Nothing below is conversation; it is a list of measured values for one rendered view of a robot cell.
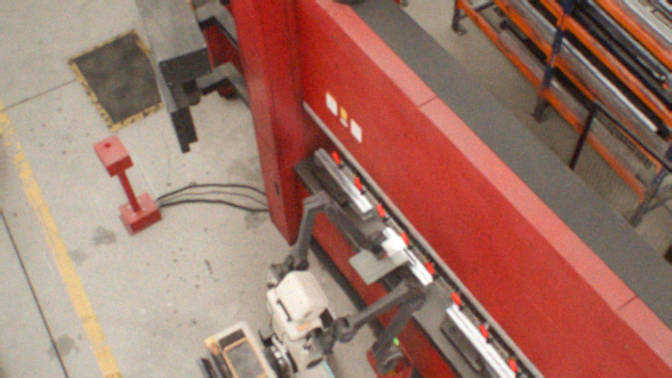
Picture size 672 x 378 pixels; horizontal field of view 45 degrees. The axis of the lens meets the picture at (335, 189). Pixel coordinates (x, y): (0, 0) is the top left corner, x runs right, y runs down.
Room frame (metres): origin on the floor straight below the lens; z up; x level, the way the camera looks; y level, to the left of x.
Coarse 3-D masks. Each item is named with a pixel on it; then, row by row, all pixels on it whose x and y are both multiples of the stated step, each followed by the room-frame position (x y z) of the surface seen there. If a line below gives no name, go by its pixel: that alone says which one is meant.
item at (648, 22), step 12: (612, 0) 3.44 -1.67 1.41; (624, 0) 3.37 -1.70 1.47; (648, 0) 3.41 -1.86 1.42; (660, 0) 3.35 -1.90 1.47; (636, 12) 3.28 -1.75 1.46; (648, 12) 3.27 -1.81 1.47; (660, 12) 3.32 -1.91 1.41; (648, 24) 3.19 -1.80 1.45; (660, 24) 3.17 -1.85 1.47; (660, 36) 3.10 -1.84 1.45
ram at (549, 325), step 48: (336, 48) 2.51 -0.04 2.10; (336, 96) 2.52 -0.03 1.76; (384, 96) 2.20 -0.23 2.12; (336, 144) 2.54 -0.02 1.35; (384, 144) 2.19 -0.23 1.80; (384, 192) 2.18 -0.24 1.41; (432, 192) 1.90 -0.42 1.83; (432, 240) 1.86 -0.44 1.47; (480, 240) 1.63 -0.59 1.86; (480, 288) 1.58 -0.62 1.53; (528, 288) 1.39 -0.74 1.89; (528, 336) 1.32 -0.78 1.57; (576, 336) 1.17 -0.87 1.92
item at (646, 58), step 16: (560, 0) 3.79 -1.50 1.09; (576, 0) 3.73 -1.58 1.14; (592, 0) 3.79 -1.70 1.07; (576, 16) 3.65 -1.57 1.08; (592, 16) 3.59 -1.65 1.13; (608, 16) 3.62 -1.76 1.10; (656, 16) 3.60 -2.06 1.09; (592, 32) 3.51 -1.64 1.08; (608, 32) 3.45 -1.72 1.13; (624, 32) 3.47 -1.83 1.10; (608, 48) 3.37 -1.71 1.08; (624, 48) 3.32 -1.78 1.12; (640, 48) 3.34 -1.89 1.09; (624, 64) 3.24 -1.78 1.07; (640, 64) 3.20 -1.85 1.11; (656, 64) 3.17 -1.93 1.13; (640, 80) 3.11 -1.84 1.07; (656, 80) 3.08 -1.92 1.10; (656, 96) 2.98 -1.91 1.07
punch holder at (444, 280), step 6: (438, 264) 1.81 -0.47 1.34; (438, 270) 1.80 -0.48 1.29; (444, 270) 1.77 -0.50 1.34; (444, 276) 1.76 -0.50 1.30; (438, 282) 1.78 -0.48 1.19; (444, 282) 1.75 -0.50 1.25; (450, 282) 1.72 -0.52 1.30; (444, 288) 1.75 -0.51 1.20; (450, 288) 1.72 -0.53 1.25; (456, 288) 1.72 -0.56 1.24; (450, 294) 1.71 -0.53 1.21
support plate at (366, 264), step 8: (360, 256) 2.05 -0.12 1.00; (368, 256) 2.05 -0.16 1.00; (392, 256) 2.04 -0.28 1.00; (400, 256) 2.04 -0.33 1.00; (352, 264) 2.01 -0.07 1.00; (360, 264) 2.01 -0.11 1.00; (368, 264) 2.00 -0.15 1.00; (376, 264) 2.00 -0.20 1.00; (384, 264) 2.00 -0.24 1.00; (392, 264) 2.00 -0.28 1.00; (400, 264) 2.00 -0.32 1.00; (360, 272) 1.96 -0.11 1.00; (368, 272) 1.96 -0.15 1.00; (376, 272) 1.95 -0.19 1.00; (384, 272) 1.95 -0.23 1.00; (368, 280) 1.91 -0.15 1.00; (376, 280) 1.91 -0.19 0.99
